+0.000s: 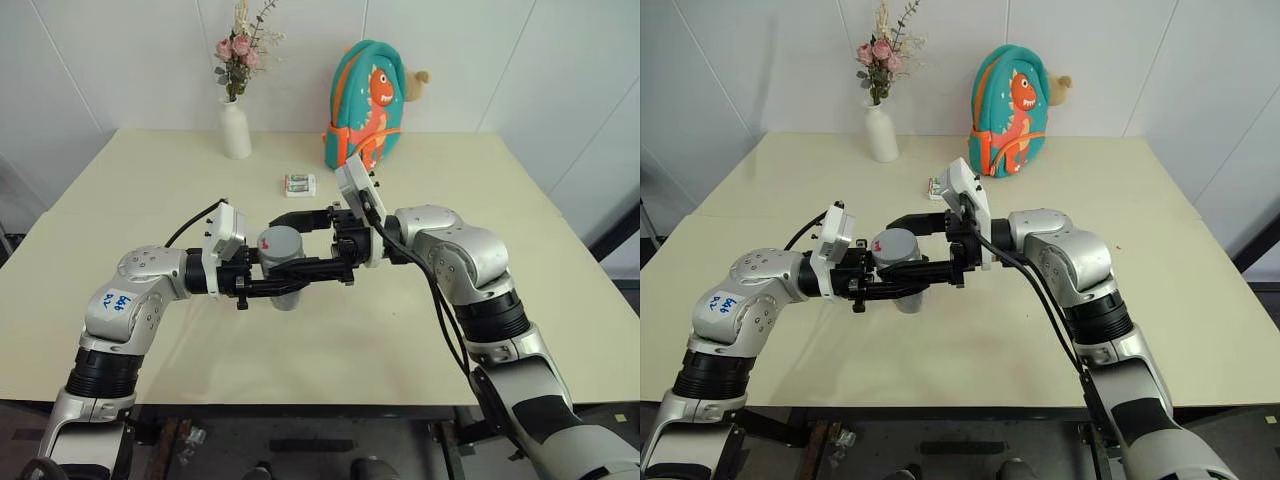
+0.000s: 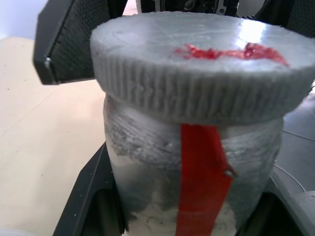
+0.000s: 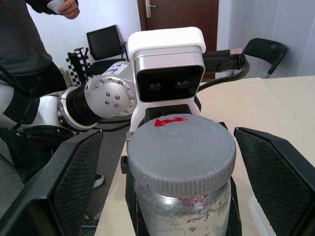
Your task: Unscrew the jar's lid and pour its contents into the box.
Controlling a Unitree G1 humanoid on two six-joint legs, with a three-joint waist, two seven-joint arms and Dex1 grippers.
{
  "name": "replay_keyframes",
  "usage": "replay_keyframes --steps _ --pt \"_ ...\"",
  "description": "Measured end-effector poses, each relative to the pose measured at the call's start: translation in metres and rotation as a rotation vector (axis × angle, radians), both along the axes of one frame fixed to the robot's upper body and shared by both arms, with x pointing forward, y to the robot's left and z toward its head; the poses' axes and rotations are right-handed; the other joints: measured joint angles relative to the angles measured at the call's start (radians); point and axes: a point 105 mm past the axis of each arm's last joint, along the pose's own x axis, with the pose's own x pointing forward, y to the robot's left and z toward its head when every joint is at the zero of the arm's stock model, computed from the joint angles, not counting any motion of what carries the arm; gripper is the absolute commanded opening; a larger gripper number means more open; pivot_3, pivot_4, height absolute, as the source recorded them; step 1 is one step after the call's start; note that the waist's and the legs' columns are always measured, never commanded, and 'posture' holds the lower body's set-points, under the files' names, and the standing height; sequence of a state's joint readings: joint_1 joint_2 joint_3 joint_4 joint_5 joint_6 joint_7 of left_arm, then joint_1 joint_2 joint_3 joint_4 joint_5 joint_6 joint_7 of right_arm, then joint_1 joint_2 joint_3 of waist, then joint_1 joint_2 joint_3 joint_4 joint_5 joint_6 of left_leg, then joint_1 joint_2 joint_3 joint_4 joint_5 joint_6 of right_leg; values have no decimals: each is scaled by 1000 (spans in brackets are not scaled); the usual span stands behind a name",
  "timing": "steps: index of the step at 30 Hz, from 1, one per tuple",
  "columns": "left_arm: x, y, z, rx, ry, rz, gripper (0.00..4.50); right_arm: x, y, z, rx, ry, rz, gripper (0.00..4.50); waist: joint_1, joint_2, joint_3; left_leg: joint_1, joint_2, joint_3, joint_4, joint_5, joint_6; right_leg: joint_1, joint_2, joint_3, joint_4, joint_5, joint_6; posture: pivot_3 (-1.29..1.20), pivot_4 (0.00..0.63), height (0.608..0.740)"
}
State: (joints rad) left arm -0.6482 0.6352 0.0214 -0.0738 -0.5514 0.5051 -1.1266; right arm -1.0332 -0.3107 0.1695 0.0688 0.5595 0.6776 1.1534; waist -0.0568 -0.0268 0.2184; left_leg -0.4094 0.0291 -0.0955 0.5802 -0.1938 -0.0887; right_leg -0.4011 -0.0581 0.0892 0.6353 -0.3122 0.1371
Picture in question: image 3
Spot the black mesh office chair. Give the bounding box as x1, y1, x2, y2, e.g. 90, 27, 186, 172
85, 24, 129, 77

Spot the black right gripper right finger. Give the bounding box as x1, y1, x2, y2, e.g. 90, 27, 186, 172
233, 127, 315, 236

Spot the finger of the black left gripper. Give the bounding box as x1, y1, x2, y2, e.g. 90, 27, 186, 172
228, 178, 242, 236
121, 154, 139, 236

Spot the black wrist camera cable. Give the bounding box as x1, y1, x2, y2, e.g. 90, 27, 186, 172
196, 48, 252, 91

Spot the grey screw lid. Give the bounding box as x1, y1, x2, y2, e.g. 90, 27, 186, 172
126, 115, 237, 200

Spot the black white checkerboard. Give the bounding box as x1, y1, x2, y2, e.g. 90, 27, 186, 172
66, 47, 93, 87

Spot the dark brown door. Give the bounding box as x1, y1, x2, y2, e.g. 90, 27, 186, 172
137, 0, 220, 80

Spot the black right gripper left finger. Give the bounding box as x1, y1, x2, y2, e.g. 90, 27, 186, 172
0, 129, 104, 236

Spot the clear plastic box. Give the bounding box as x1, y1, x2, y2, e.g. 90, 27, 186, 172
248, 193, 278, 236

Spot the black plastic folding chair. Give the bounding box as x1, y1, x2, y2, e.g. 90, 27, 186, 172
242, 37, 289, 79

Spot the small white object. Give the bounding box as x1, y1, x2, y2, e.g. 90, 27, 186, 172
47, 0, 65, 14

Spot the person in grey shirt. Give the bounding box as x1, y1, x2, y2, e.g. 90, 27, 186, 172
0, 0, 68, 95

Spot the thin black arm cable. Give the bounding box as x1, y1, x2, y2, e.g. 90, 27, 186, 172
0, 63, 37, 99

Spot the silver door handle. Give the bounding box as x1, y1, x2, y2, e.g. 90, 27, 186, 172
145, 0, 158, 18

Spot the blue shoe with white sole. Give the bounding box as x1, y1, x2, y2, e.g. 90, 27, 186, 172
93, 172, 105, 189

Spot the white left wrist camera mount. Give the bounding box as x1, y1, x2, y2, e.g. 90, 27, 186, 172
127, 26, 206, 135

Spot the glass jar with white powder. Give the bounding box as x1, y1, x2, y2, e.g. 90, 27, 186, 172
134, 180, 232, 236

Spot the person's bare hand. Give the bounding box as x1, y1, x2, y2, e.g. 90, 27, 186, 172
58, 0, 81, 20

